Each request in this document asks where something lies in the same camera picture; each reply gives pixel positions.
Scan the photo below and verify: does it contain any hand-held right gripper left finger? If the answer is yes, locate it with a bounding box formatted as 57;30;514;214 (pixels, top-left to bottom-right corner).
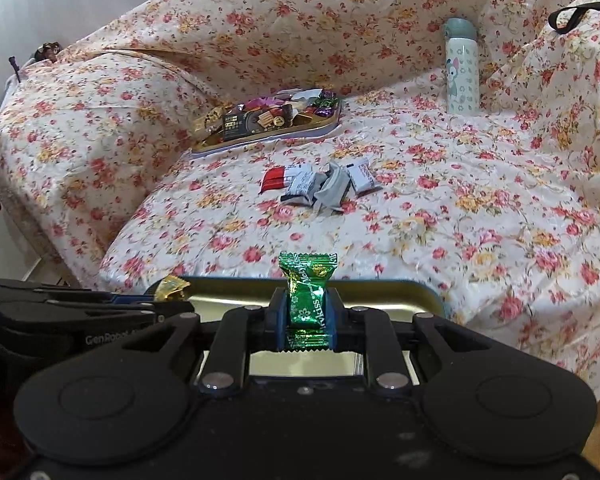
121;288;288;392

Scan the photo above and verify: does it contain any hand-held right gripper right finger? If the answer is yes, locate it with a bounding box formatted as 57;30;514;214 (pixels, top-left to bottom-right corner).
330;289;492;392

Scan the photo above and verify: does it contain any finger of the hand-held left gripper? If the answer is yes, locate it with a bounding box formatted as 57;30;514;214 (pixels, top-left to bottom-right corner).
0;279;154;312
0;301;197;331

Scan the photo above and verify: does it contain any green candy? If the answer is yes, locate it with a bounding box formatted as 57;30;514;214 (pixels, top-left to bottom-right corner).
278;251;340;353

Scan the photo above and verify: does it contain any gold candy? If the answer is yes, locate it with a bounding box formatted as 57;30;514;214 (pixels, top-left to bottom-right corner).
155;276;192;302

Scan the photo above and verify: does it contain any gold tin tray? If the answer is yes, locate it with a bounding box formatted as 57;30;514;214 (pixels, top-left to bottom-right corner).
142;275;449;393

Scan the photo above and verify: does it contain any white black snack packet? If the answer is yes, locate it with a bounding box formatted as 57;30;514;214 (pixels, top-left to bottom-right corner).
282;165;318;206

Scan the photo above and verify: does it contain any red white snack packet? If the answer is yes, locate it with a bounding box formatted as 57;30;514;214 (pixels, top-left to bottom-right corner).
261;166;287;193

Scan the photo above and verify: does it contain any floral sofa cover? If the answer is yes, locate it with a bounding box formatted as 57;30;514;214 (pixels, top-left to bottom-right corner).
0;0;600;401

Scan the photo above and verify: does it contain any purple rimmed tin tray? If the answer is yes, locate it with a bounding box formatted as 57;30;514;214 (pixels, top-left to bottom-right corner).
190;89;342;156

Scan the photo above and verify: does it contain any black biscuit box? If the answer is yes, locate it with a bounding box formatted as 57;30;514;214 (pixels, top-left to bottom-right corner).
222;111;293;142

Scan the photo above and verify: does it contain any pile of assorted wrapped sweets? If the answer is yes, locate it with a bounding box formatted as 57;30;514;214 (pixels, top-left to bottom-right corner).
195;89;338;143

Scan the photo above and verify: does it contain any pale green water bottle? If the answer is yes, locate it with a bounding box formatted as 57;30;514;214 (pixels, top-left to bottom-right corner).
441;17;481;114

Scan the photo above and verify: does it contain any black strap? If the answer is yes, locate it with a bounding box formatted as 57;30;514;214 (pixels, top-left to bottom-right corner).
549;4;600;32

